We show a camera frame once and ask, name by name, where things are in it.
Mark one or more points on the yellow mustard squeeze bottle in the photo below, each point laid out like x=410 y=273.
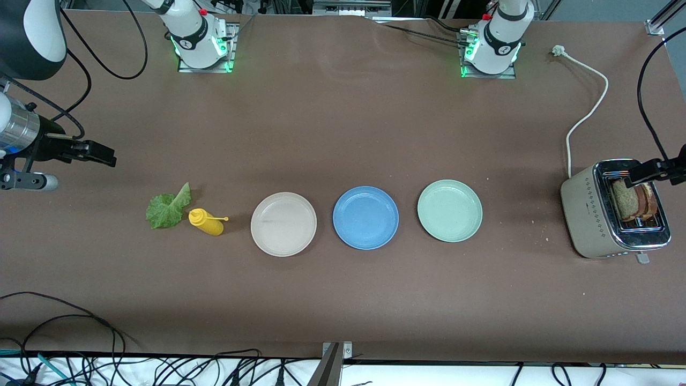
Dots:
x=209 y=224

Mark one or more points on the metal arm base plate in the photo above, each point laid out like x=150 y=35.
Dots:
x=233 y=51
x=487 y=76

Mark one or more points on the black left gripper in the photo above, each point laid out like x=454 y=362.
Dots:
x=651 y=169

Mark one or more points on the white plate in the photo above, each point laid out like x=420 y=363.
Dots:
x=284 y=225

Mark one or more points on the aluminium frame rail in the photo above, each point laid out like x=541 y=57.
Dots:
x=656 y=26

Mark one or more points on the blue plate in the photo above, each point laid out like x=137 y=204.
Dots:
x=365 y=217

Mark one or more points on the green lettuce leaf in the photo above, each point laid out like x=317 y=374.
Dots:
x=166 y=210

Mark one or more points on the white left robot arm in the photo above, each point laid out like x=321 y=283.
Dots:
x=501 y=37

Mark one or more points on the metal table bracket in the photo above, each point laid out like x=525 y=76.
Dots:
x=332 y=370

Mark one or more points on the light green plate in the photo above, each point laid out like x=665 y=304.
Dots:
x=450 y=210

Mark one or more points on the beige chrome toaster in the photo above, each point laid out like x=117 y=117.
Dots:
x=587 y=214

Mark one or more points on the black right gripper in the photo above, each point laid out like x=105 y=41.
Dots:
x=49 y=146

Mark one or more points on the brown bread slice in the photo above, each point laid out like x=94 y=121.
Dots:
x=621 y=201
x=648 y=201

